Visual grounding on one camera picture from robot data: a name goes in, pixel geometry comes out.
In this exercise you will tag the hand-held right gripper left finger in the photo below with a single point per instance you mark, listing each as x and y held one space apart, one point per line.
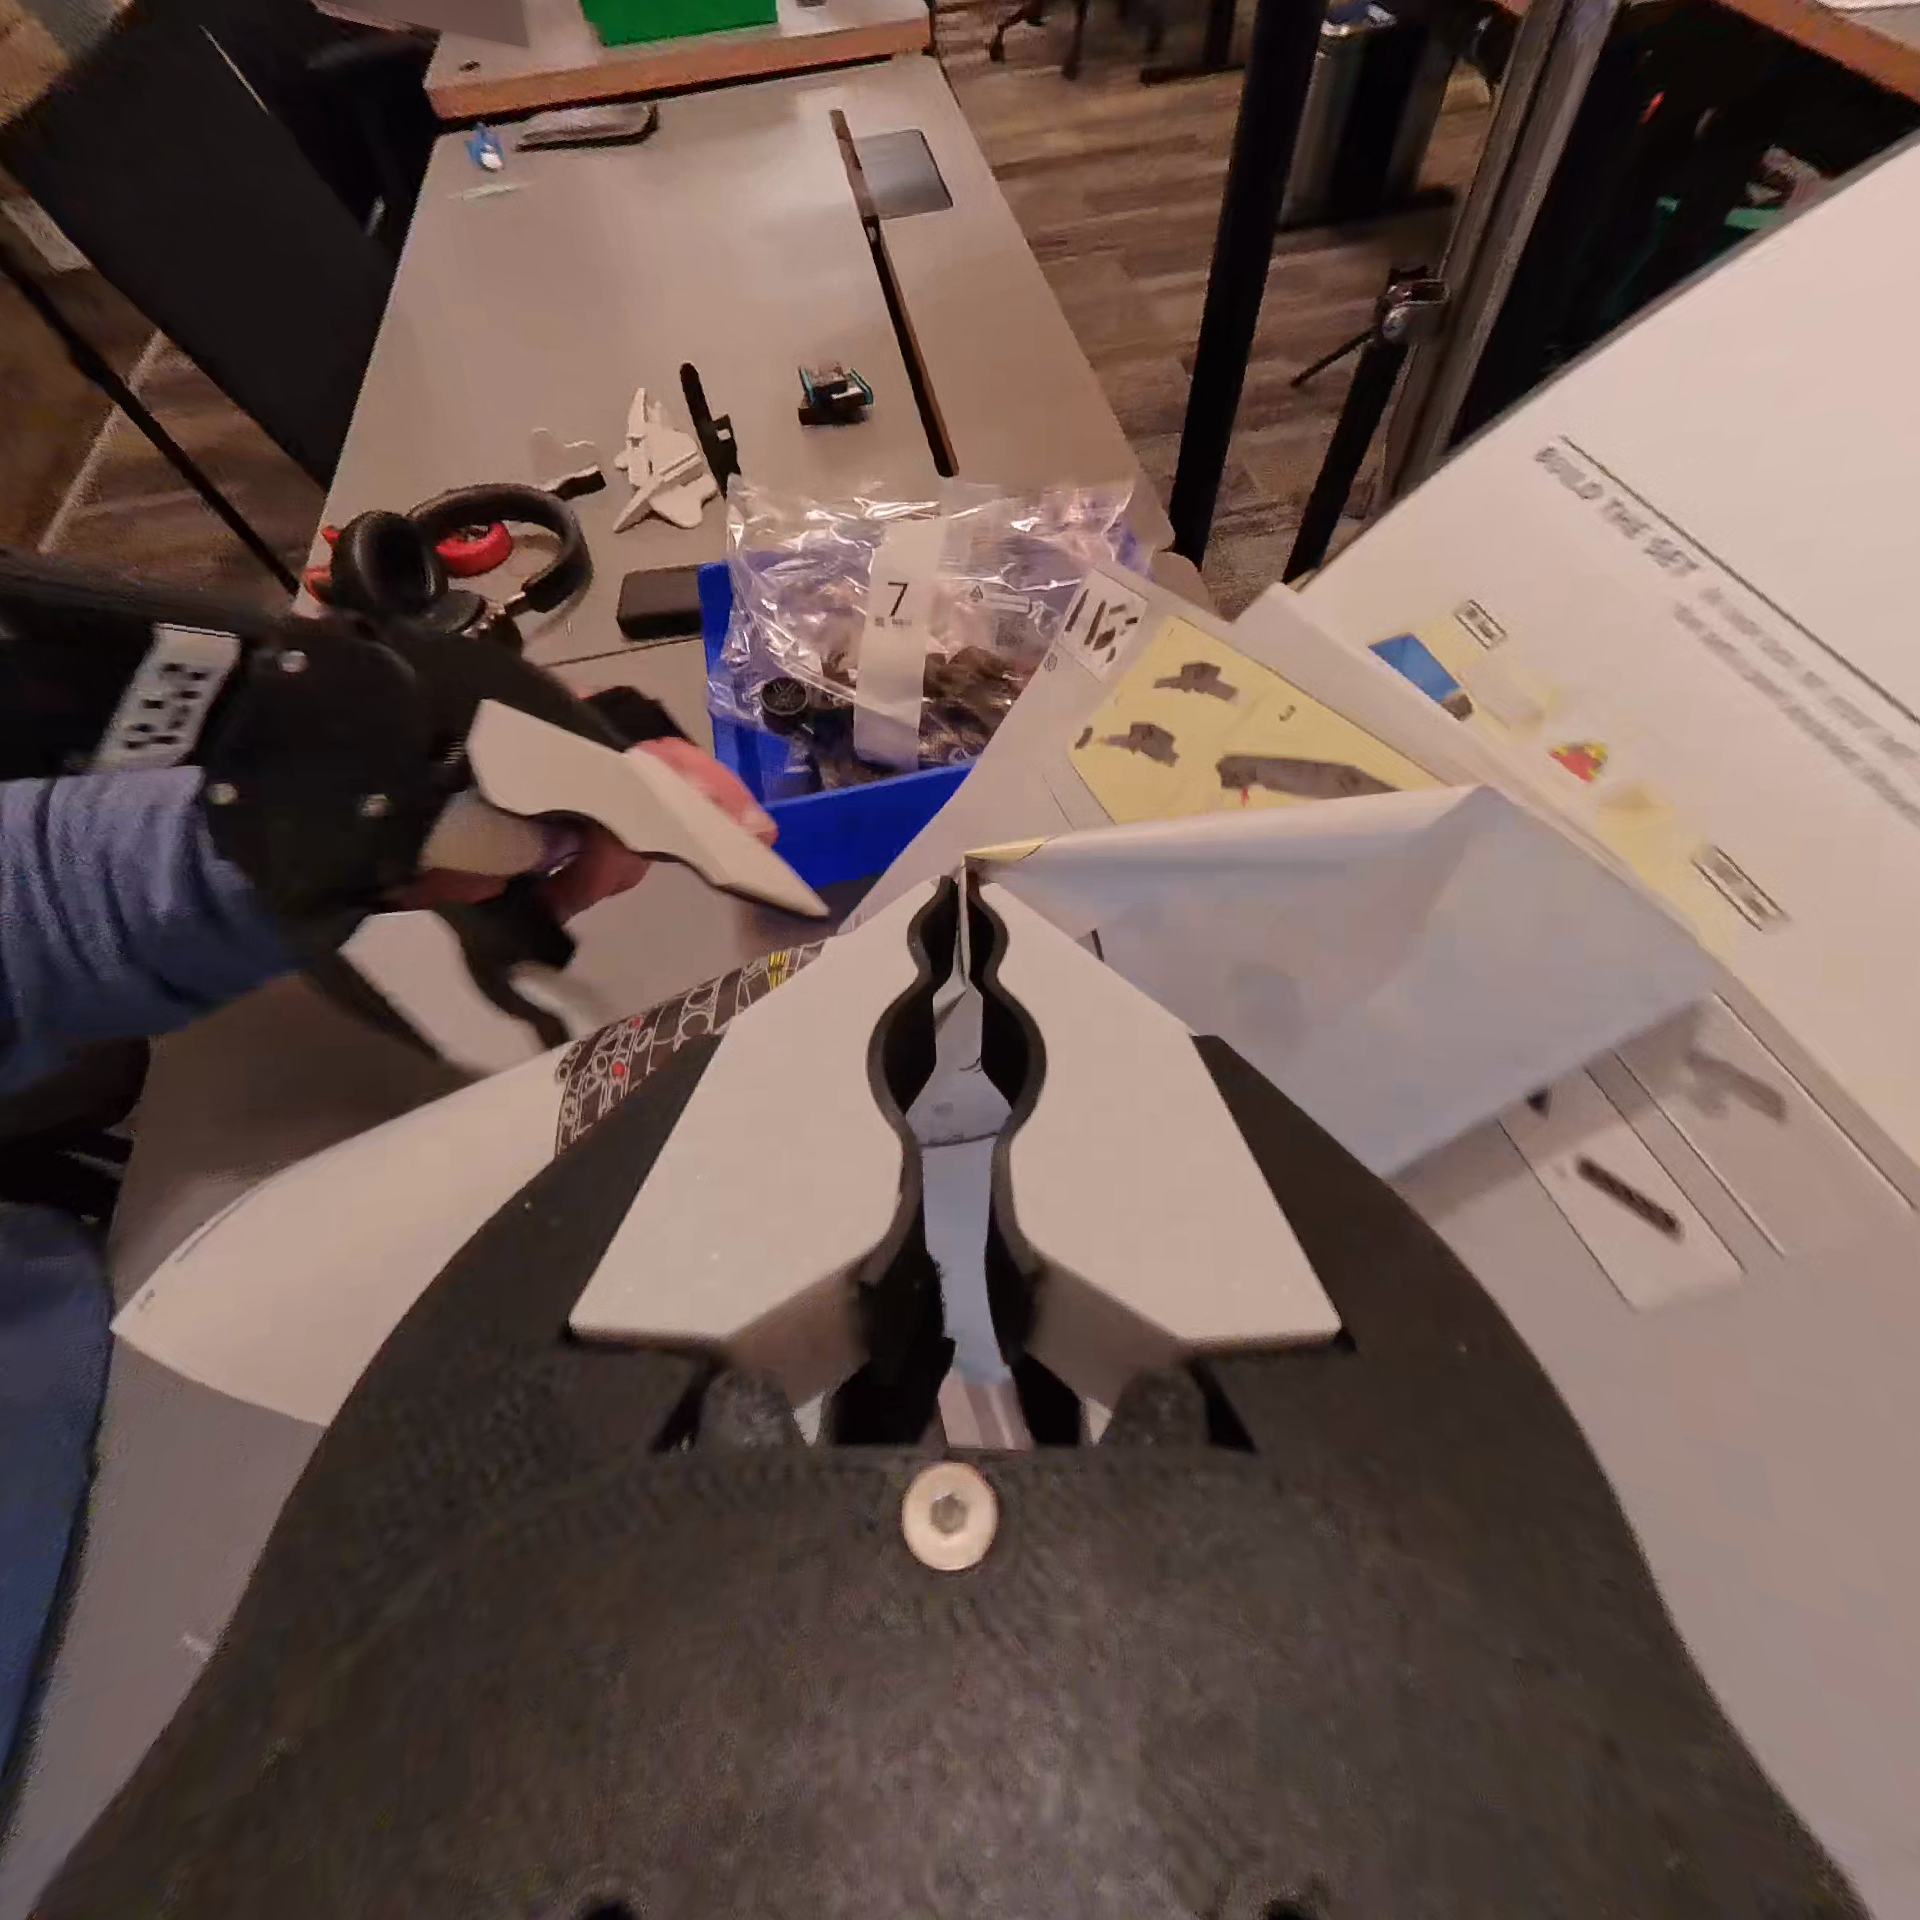
750 1186

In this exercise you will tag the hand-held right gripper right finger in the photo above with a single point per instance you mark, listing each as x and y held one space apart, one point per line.
1169 1186

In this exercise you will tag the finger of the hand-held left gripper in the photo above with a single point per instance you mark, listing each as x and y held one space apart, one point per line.
600 787

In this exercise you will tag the building instruction booklet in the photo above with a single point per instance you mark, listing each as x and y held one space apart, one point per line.
1726 524

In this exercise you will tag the person's left forearm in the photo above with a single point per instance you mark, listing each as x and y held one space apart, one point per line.
119 898

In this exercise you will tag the person's left hand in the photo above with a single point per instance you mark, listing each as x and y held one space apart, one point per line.
592 885

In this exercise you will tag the black headphones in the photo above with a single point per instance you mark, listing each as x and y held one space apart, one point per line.
366 561

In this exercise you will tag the black power bank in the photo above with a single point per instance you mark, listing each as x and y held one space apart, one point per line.
662 603

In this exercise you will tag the blue plastic storage bin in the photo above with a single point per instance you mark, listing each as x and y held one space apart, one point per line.
840 823

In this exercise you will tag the red tape roll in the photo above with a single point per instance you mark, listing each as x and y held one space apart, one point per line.
477 551

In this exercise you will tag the clear bag of black parts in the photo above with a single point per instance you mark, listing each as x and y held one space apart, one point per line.
812 597

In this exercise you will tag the white toy airplane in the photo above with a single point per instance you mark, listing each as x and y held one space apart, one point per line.
667 480

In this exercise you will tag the small white plastic part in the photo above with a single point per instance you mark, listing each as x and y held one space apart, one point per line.
555 453

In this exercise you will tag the black plastic tool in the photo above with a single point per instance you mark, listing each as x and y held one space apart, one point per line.
710 429

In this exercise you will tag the small blue black device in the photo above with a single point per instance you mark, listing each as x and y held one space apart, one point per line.
835 396

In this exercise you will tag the black office chair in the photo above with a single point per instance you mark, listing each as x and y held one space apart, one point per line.
195 238

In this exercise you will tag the small blue bottle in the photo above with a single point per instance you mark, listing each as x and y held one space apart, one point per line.
483 148

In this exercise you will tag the black phone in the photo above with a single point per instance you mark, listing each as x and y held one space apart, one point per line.
590 124

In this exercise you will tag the grey desk grommet cover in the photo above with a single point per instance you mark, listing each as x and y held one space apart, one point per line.
910 173

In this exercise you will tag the wooden table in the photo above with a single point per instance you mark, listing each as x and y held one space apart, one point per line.
675 72

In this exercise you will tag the person's blue jeans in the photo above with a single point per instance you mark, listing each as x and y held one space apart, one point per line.
44 1423

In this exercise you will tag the green box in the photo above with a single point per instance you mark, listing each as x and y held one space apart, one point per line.
675 18

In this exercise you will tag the black desk leg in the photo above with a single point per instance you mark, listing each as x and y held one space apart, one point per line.
1245 270

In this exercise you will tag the grey metal column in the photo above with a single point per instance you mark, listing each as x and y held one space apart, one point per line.
1499 227

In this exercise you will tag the dark trash can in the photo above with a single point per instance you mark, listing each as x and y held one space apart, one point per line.
1367 113

